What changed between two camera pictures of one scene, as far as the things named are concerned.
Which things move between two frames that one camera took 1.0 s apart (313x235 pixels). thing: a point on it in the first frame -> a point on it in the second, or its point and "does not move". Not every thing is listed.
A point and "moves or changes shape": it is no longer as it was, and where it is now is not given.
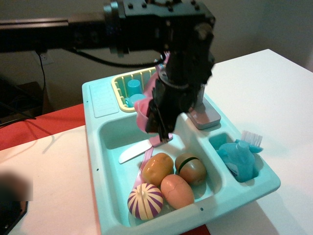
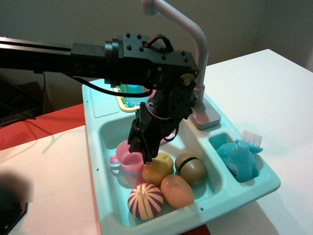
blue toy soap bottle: [239, 159] does not move
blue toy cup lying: [130, 102] does not move
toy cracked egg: [177, 191] does not move
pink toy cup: [141, 107] moves or changes shape
